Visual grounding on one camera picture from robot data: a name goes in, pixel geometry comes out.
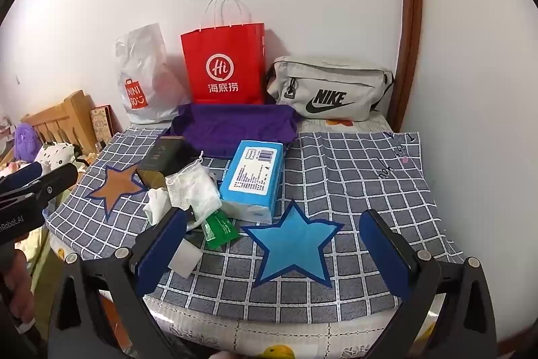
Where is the green bed sheet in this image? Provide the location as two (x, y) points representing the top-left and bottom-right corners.
(17, 195), (68, 284)

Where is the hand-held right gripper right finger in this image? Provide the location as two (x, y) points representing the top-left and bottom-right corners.
(359, 209), (499, 359)

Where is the purple plush toy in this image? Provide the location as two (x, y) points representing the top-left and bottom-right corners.
(14, 122), (40, 162)

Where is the dark green tea tin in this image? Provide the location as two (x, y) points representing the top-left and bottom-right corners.
(137, 135), (198, 190)

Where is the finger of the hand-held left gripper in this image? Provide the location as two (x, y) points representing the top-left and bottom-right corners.
(0, 163), (80, 205)
(0, 162), (43, 190)

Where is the blue star sticker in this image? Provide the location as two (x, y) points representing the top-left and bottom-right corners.
(241, 199), (345, 288)

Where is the white floral pillow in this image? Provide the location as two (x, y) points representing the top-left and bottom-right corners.
(34, 141), (78, 170)

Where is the white sponge block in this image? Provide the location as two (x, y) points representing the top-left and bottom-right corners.
(168, 237), (203, 280)

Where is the white mesh pouch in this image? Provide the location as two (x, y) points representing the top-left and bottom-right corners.
(165, 159), (222, 225)

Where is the purple fabric storage tray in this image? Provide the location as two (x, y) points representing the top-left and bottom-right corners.
(162, 103), (300, 160)

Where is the brown star sticker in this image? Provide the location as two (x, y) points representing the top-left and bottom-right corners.
(86, 163), (158, 219)

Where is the brown wooden door frame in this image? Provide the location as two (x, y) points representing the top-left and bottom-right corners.
(389, 0), (423, 133)

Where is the person's left hand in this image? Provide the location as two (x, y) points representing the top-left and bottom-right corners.
(0, 250), (38, 327)

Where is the patterned small box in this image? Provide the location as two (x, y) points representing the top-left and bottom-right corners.
(89, 105), (113, 149)

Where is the white plastic shopping bag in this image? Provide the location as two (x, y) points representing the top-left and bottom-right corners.
(115, 23), (190, 124)

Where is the blue tissue pack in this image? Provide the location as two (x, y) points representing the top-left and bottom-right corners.
(219, 139), (286, 224)

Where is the wooden headboard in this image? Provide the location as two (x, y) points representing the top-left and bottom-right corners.
(21, 90), (102, 158)

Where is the red paper shopping bag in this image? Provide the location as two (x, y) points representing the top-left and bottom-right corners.
(181, 0), (266, 106)

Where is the green serrated packet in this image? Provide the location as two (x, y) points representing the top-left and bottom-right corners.
(201, 210), (241, 250)

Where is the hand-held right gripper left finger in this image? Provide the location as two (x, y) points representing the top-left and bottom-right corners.
(46, 208), (194, 359)

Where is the grey waist bag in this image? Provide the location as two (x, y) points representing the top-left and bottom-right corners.
(266, 56), (396, 121)

